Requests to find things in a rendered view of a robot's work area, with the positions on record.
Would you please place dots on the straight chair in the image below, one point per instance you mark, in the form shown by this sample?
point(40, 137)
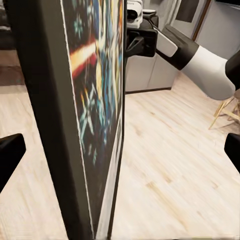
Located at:
point(226, 103)

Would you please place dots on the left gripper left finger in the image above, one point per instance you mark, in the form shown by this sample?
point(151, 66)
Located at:
point(12, 149)

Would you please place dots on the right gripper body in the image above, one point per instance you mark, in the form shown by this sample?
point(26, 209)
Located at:
point(150, 39)

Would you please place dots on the fridge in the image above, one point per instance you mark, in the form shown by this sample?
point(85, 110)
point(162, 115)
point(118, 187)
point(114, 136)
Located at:
point(147, 74)

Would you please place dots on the breakfast table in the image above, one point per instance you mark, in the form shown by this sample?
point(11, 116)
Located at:
point(219, 107)

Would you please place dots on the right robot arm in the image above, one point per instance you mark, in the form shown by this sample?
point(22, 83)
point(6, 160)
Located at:
point(217, 77)

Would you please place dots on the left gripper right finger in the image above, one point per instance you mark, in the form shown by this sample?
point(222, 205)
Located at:
point(232, 149)

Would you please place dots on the poster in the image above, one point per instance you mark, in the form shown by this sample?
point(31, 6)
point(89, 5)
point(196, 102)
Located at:
point(72, 56)

